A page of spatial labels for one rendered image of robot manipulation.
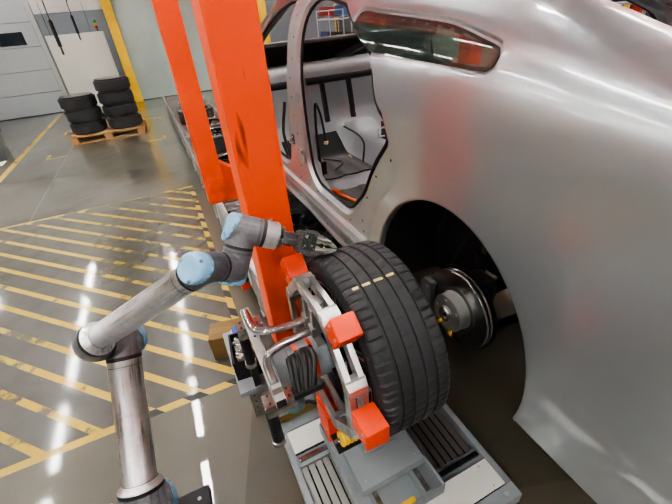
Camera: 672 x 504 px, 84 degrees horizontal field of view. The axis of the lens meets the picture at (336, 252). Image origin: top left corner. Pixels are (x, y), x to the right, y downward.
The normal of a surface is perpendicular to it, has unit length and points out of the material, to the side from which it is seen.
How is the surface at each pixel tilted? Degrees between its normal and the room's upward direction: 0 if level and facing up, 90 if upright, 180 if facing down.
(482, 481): 0
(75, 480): 0
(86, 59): 90
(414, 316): 42
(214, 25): 90
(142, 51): 90
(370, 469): 0
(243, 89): 90
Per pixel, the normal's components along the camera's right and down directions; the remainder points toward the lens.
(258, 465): -0.07, -0.84
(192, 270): -0.31, -0.04
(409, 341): 0.29, -0.15
